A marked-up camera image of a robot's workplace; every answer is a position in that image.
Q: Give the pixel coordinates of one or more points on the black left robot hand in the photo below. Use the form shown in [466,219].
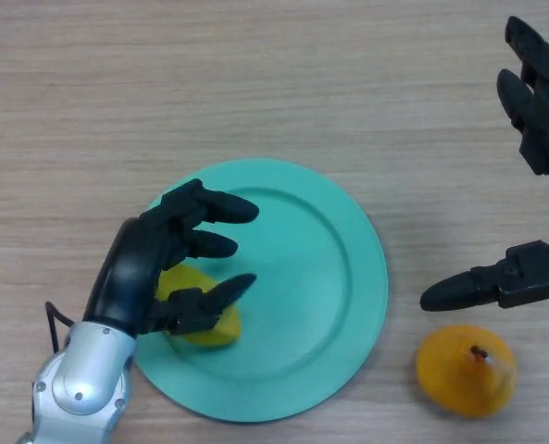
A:
[126,273]

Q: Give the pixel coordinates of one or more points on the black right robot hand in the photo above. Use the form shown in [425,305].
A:
[547,139]

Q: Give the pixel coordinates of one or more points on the yellow starfruit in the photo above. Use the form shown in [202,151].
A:
[230,330]

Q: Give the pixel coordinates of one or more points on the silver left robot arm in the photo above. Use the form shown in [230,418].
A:
[84,374]

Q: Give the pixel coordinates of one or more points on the green round plate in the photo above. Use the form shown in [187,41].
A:
[302,287]

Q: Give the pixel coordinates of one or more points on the orange pear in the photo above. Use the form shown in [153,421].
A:
[459,379]

